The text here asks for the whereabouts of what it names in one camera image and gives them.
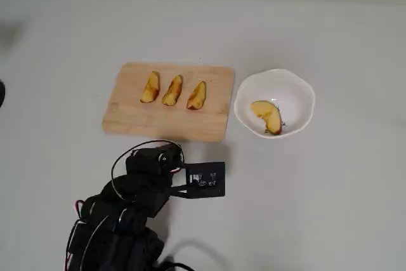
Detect black camera cable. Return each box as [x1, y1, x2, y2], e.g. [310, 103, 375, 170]
[110, 138, 184, 202]

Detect white ceramic bowl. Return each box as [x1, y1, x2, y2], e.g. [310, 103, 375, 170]
[233, 68, 317, 140]

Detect apple slice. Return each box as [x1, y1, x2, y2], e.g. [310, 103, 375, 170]
[186, 80, 207, 110]
[161, 74, 184, 107]
[140, 70, 160, 104]
[250, 100, 283, 135]

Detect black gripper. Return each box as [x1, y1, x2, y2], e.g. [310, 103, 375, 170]
[125, 143, 187, 186]

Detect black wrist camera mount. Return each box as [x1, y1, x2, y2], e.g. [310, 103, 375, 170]
[171, 161, 226, 201]

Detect wooden cutting board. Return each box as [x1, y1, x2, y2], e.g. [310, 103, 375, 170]
[101, 62, 236, 143]

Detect red white servo cable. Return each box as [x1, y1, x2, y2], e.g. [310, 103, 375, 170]
[73, 199, 85, 221]

